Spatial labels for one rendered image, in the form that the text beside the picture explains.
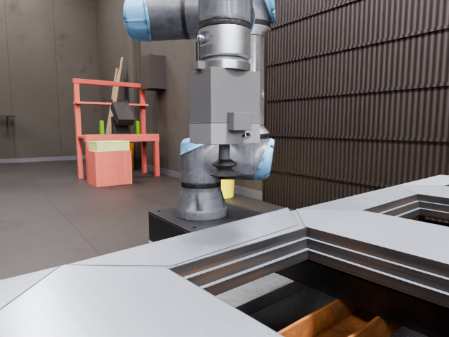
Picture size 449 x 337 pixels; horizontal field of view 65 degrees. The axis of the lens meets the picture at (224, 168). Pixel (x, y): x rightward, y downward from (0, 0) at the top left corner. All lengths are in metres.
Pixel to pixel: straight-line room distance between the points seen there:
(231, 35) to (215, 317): 0.35
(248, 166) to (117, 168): 5.56
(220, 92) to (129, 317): 0.30
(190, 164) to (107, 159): 5.42
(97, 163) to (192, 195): 5.38
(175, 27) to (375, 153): 3.22
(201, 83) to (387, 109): 3.22
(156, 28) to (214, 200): 0.51
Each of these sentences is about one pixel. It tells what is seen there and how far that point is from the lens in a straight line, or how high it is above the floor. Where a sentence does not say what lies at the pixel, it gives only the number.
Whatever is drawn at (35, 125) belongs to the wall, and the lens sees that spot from 11.65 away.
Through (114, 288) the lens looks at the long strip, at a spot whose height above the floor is 0.86.
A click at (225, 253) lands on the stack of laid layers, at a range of 0.48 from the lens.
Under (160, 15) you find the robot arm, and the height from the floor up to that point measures 1.21.
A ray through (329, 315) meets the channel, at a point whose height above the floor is 0.70.
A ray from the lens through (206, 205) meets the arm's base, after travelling 0.97.
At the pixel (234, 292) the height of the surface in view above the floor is 0.68.
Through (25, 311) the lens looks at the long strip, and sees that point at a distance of 0.39.
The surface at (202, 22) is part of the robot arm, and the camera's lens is 0.52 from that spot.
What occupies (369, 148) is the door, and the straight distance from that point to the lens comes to 3.75.
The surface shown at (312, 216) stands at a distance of 0.68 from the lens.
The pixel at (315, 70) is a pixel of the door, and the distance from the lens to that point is 4.23.
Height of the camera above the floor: 1.03
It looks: 7 degrees down
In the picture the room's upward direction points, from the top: straight up
